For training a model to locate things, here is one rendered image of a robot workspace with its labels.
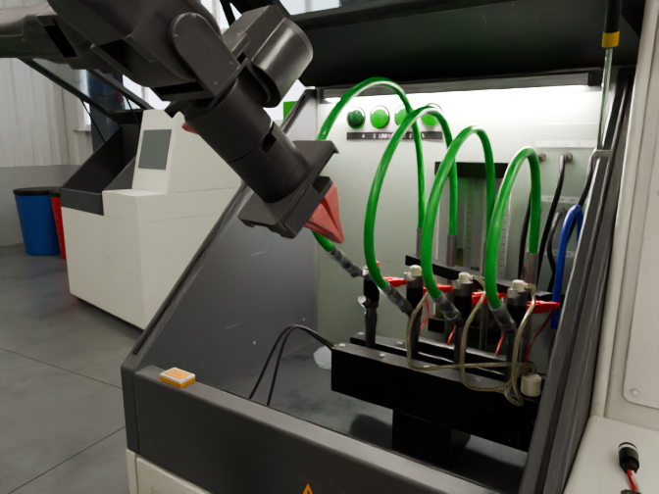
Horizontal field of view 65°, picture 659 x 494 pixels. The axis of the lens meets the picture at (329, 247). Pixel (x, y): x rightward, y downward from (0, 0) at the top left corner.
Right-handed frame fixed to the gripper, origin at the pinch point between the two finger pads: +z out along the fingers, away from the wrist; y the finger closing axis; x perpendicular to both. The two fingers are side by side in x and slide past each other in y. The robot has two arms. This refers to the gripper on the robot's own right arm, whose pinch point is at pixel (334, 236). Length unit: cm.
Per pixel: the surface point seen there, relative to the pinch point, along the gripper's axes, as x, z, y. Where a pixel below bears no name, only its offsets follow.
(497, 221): -8.2, 12.9, 13.2
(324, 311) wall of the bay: 54, 55, 8
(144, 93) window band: 602, 122, 209
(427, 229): -0.8, 11.3, 9.6
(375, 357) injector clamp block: 14.5, 33.4, -2.7
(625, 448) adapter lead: -23.3, 31.9, -1.6
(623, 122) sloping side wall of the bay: -9, 28, 45
